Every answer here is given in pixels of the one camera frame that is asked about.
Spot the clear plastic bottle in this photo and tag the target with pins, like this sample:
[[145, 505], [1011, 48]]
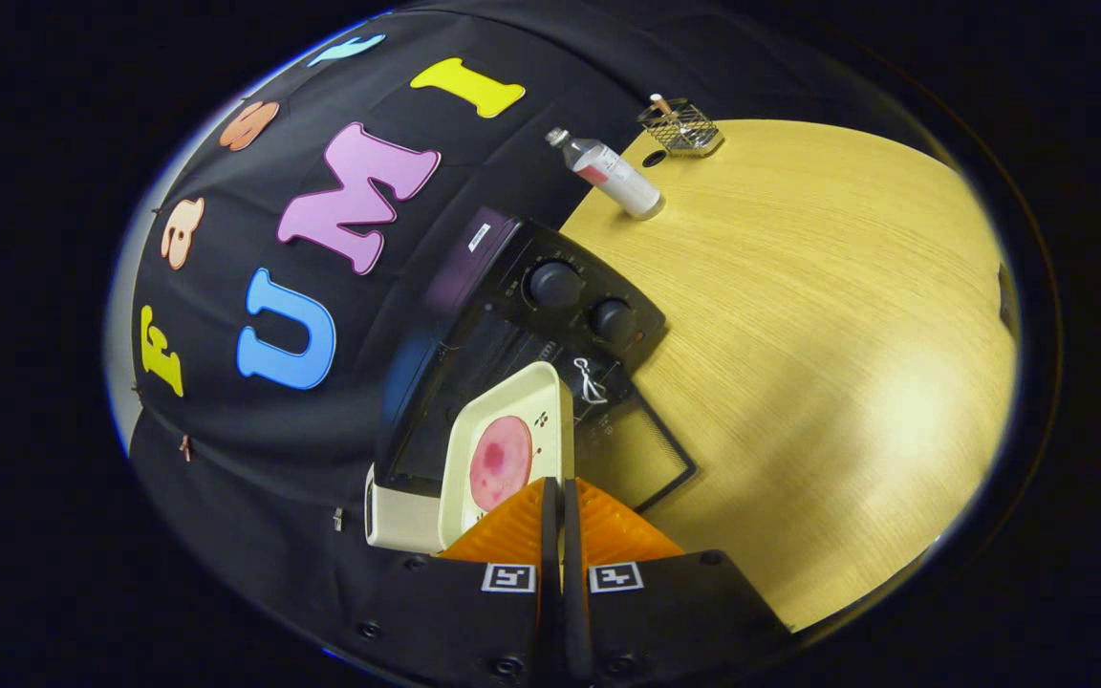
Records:
[[617, 177]]

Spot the cream square plate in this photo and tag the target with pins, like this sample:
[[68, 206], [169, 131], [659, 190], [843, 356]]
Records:
[[550, 401]]

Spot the black round table grommet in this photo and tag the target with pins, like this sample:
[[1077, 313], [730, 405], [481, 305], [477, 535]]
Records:
[[654, 159]]

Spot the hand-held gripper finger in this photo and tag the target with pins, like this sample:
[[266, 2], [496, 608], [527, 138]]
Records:
[[549, 535], [572, 535]]

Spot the white bread toaster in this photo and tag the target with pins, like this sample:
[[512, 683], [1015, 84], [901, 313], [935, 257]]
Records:
[[402, 521]]

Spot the black toaster oven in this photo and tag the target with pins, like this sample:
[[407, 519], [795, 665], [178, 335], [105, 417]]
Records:
[[550, 287]]

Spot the small tube in basket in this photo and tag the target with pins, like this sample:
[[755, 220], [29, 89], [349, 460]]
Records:
[[661, 103]]

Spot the pink round food slice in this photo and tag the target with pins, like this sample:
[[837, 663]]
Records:
[[501, 463]]

